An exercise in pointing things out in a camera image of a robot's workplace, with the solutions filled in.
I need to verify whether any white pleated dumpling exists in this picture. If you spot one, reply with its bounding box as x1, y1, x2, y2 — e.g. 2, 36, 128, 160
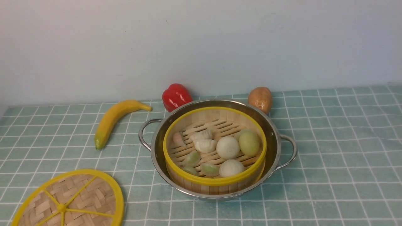
193, 139, 217, 153

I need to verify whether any green round bun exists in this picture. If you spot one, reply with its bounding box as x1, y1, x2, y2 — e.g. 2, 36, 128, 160
237, 130, 260, 157

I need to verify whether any stainless steel pot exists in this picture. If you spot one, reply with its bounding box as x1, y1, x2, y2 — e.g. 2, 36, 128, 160
138, 99, 298, 201

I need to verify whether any yellow rimmed bamboo steamer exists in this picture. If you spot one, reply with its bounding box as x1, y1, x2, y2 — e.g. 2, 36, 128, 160
163, 107, 267, 195

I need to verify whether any yellow woven bamboo lid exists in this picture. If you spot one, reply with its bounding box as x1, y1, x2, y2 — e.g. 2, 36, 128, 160
11, 169, 125, 226

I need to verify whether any white round bun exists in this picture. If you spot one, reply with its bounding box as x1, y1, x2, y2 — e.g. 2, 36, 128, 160
216, 136, 240, 160
219, 159, 245, 177

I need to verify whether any red bell pepper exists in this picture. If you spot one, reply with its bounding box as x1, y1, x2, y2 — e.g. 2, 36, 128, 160
162, 83, 193, 112

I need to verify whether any brown potato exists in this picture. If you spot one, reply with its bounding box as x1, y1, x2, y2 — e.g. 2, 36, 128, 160
247, 86, 273, 114

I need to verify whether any green checkered tablecloth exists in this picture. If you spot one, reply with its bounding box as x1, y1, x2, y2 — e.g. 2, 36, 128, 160
0, 85, 402, 226

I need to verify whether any yellow banana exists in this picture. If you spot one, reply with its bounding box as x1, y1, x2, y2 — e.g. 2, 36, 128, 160
94, 99, 152, 150

